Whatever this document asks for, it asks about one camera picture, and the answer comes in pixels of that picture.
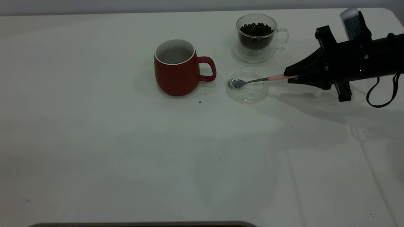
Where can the red ceramic mug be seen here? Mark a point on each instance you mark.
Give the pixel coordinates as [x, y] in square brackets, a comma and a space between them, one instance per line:
[175, 78]

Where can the clear double-walled glass cup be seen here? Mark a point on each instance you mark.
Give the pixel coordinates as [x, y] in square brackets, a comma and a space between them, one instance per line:
[252, 52]

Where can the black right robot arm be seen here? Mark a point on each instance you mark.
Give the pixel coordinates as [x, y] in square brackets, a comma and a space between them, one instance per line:
[397, 53]

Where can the dark coffee beans pile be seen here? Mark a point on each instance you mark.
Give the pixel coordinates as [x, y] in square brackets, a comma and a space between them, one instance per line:
[255, 33]

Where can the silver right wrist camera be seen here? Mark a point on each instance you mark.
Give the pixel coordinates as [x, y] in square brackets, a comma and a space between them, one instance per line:
[351, 23]

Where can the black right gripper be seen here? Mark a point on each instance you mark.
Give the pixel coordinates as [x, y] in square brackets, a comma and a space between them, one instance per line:
[353, 60]

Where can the clear round glass dish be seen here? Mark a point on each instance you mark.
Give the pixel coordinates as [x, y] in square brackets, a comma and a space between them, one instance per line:
[247, 94]

